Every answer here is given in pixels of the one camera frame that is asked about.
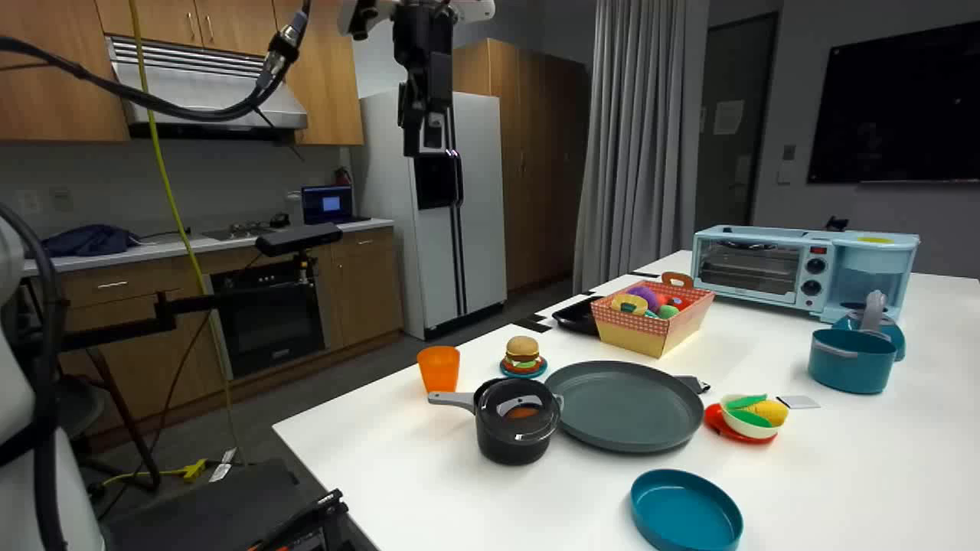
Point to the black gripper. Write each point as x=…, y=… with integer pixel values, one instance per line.
x=425, y=49

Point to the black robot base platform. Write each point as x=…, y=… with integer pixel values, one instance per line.
x=217, y=510

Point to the teal pot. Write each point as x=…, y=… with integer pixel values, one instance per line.
x=849, y=366

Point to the white refrigerator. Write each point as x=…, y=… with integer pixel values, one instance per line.
x=479, y=203

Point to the appliance with blue screen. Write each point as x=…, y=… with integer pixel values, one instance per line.
x=326, y=203

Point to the wooden lower cabinets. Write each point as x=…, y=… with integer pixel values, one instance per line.
x=356, y=287

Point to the wooden cabinets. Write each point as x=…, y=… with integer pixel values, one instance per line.
x=51, y=97
x=356, y=287

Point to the grey curtain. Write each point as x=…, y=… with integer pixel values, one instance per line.
x=639, y=142

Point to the silver range hood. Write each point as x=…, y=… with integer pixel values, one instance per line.
x=204, y=88

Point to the black baking tray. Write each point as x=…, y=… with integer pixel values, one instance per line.
x=578, y=316

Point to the toy hamburger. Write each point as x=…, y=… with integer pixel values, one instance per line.
x=522, y=351

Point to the orange plastic cup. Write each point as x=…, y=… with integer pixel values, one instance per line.
x=440, y=370

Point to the black built-in oven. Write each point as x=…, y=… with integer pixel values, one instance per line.
x=269, y=319

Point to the yellow round toy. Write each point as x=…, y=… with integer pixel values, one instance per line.
x=620, y=305

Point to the small teal plate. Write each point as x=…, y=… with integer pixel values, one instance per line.
x=526, y=372

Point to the purple plush toy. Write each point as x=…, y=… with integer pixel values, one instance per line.
x=648, y=296

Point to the white kitchen countertop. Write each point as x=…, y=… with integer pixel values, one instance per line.
x=162, y=251

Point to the red checkered cardboard basket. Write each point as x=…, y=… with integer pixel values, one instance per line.
x=644, y=334

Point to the white paper sheet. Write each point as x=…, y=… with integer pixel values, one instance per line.
x=727, y=117

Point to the orange red toy food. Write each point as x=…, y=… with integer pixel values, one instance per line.
x=676, y=302

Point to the dark door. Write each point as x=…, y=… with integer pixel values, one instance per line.
x=735, y=172

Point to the large grey skillet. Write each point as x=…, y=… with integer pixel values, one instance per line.
x=624, y=408

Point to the light blue toaster oven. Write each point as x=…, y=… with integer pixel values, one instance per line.
x=753, y=268

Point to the dark blue cloth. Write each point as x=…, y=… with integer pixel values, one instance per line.
x=91, y=240

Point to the wooden upper cabinets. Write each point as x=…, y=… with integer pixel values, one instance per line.
x=51, y=97

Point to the colourful stacked toy food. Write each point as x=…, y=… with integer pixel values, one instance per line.
x=750, y=417

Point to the black stereo camera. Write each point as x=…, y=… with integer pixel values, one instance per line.
x=299, y=240

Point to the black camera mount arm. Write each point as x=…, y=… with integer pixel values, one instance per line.
x=132, y=319

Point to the black wall screen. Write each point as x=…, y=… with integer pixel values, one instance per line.
x=898, y=103

